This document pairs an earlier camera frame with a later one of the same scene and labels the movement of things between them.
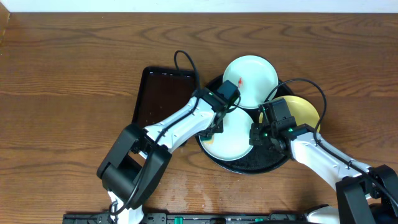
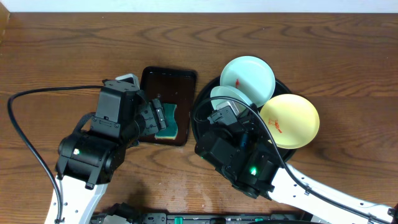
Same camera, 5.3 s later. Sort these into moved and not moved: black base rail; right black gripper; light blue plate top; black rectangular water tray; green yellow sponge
Moved: right black gripper; green yellow sponge
Not moved: light blue plate top; black base rail; black rectangular water tray
